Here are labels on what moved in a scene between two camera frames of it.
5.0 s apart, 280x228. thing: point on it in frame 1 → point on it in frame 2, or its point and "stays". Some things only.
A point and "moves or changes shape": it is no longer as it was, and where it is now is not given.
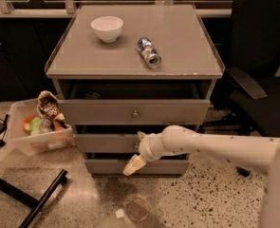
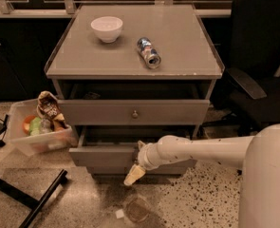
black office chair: [257, 102] stays
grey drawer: [105, 142] moves or changes shape
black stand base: [13, 191] stays
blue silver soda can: [149, 52] stays
